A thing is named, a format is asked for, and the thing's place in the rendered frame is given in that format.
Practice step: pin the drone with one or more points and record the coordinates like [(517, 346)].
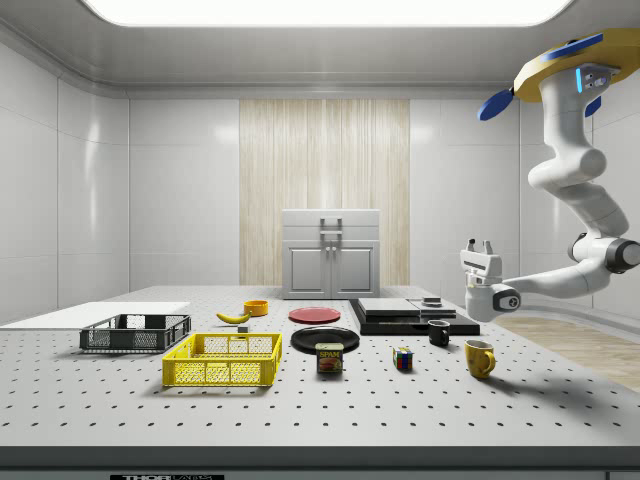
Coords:
[(537, 77)]

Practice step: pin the flat-sided can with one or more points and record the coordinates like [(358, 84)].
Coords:
[(330, 359)]

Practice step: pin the dark grey basket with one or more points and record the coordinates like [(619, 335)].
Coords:
[(127, 339)]

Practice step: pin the white cabinet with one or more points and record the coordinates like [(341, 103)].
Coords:
[(330, 255)]

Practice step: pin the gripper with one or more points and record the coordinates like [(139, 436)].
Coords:
[(481, 264)]

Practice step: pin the red plate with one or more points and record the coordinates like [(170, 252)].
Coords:
[(315, 315)]

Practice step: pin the puzzle cube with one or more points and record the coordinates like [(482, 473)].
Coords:
[(403, 359)]

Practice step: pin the black mug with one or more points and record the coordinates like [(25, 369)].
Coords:
[(438, 334)]

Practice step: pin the white board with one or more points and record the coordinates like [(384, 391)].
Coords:
[(95, 314)]

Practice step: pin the black plate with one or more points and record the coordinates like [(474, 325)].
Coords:
[(310, 337)]

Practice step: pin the banana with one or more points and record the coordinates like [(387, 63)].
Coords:
[(232, 318)]

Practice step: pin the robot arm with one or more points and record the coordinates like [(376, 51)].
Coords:
[(562, 130)]

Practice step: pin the yellow basket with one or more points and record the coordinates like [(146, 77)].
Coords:
[(220, 372)]

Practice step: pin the yellow bowl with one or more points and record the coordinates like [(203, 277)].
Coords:
[(256, 309)]

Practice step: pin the yellow mug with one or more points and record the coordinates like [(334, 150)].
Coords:
[(477, 359)]

